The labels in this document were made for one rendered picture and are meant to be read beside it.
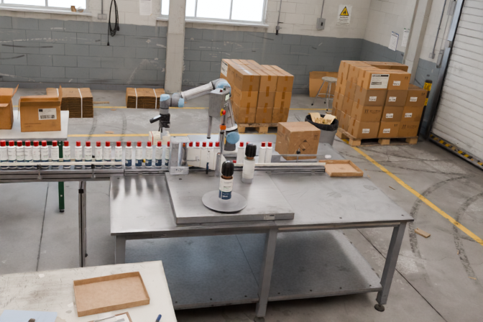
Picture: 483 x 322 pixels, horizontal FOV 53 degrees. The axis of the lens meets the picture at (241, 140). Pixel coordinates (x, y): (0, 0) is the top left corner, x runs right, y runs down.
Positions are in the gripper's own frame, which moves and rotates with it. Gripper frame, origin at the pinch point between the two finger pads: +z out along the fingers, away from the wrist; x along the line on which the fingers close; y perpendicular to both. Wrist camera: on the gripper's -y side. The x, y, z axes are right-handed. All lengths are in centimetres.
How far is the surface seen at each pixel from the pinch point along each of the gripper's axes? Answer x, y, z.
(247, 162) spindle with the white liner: -67, 55, -5
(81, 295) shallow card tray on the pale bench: -168, -61, 22
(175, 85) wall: 500, 108, 84
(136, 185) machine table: -54, -23, 18
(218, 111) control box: -35, 37, -34
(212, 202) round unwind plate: -97, 22, 11
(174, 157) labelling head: -49.0, 3.7, -1.4
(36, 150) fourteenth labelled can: -32, -92, 0
